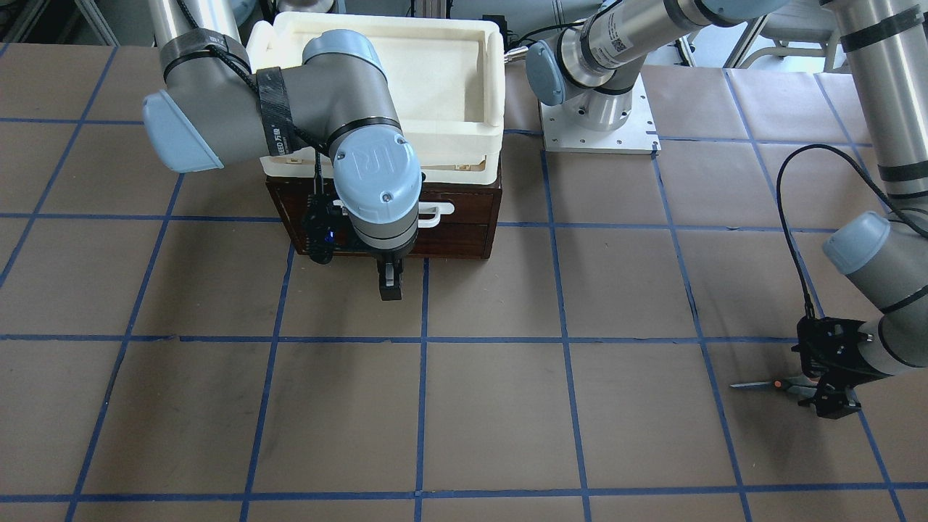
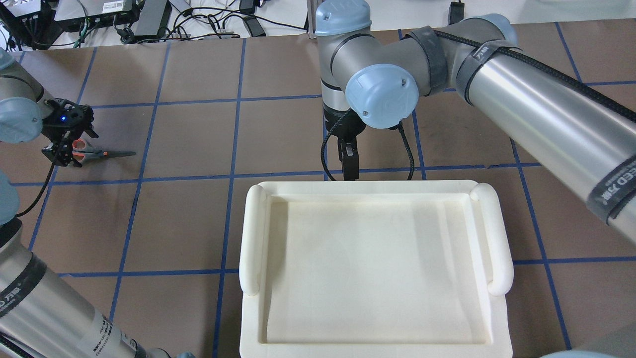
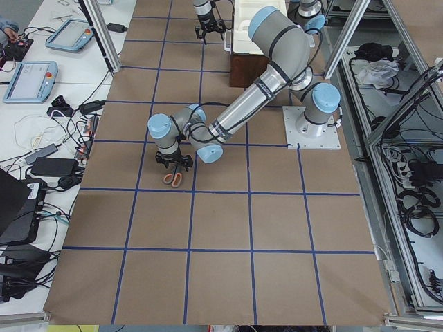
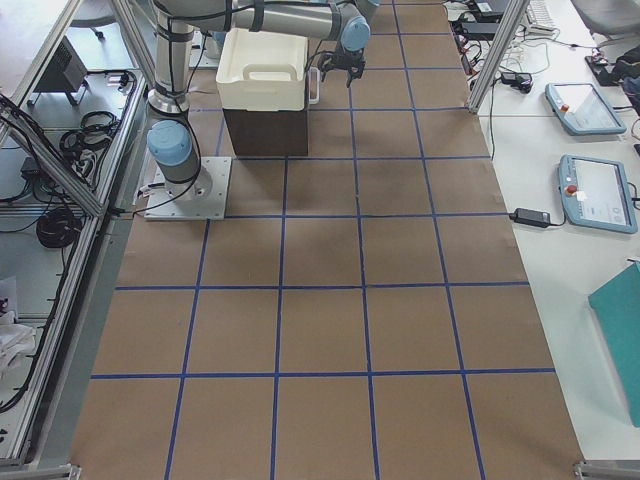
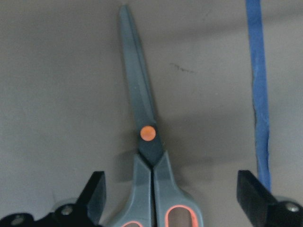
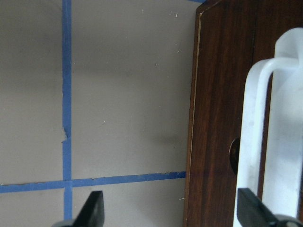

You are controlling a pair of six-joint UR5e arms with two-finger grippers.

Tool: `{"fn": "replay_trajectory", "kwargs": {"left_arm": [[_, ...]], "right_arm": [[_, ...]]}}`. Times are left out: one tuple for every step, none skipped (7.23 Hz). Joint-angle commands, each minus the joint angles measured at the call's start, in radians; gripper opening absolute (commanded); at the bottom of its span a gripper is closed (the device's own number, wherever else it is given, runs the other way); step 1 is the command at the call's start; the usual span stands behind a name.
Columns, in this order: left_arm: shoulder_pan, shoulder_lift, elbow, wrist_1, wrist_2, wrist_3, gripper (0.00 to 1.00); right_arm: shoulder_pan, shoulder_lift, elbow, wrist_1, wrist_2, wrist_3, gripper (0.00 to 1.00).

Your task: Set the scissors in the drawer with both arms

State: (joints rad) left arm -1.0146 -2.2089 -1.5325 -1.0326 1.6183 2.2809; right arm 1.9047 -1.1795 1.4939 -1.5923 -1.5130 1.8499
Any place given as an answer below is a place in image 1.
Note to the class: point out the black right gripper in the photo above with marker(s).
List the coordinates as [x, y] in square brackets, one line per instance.
[388, 276]

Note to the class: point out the orange grey handled scissors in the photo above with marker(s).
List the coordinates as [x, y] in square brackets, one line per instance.
[768, 385]

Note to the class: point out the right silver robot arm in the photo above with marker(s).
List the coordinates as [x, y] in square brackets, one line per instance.
[215, 111]

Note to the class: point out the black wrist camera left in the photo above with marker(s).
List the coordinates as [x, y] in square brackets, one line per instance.
[825, 333]

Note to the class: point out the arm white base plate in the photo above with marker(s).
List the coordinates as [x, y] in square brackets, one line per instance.
[600, 123]

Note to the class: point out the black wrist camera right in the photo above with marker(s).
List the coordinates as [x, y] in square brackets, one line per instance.
[319, 225]

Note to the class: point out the dark wooden drawer cabinet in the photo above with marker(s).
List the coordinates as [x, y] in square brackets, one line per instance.
[467, 233]

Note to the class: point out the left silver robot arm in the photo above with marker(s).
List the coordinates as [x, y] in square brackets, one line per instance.
[589, 69]

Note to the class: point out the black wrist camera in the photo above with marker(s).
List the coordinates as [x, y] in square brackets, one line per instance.
[825, 333]
[319, 225]

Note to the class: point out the white foam box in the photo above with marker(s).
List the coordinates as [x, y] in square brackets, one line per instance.
[446, 78]

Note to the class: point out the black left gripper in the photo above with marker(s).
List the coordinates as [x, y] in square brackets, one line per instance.
[850, 360]

